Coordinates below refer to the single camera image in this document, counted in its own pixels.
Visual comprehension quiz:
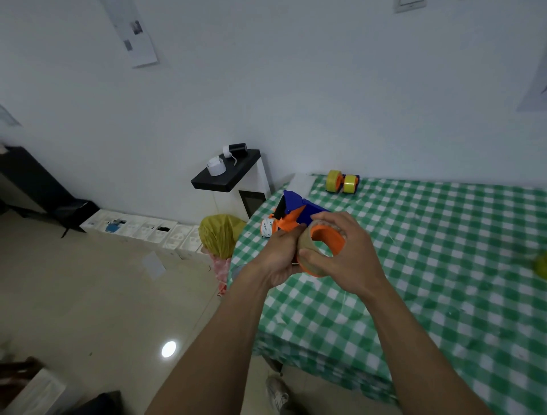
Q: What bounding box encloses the pink plastic bag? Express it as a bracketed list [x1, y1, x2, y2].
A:
[211, 255, 231, 296]

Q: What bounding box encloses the row of white boxes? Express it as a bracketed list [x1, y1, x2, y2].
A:
[80, 208, 210, 262]

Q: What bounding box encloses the brown tape roll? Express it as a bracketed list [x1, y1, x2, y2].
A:
[297, 220, 348, 278]

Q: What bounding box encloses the yellow plastic bag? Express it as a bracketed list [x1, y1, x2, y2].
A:
[198, 213, 247, 259]

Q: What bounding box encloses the person's left hand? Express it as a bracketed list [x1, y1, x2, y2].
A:
[246, 224, 308, 290]

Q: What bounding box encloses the person's left forearm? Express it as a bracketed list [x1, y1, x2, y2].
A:
[145, 269, 274, 415]

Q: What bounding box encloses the white foam pad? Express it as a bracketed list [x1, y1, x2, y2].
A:
[287, 173, 317, 193]

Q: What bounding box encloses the white wall switch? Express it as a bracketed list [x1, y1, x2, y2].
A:
[393, 0, 428, 14]

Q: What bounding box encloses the white paper wall sign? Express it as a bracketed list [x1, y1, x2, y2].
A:
[517, 59, 547, 112]

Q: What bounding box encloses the white printed wall paper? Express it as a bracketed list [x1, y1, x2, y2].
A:
[0, 104, 21, 127]
[100, 0, 160, 68]

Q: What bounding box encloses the person's left grey shoe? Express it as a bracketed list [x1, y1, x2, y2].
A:
[266, 375, 291, 413]

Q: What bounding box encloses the black chair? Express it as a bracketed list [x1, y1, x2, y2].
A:
[0, 147, 100, 238]

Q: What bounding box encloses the person's right hand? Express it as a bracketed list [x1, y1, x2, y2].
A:
[298, 211, 390, 300]

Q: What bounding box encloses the green checkered tablecloth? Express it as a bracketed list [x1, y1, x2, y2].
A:
[226, 175, 547, 415]

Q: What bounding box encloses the white carton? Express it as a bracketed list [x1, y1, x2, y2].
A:
[4, 368, 67, 415]

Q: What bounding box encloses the white cabinet with black top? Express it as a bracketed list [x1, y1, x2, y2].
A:
[191, 149, 271, 219]

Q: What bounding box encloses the person's right forearm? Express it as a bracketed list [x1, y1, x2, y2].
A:
[361, 280, 492, 415]

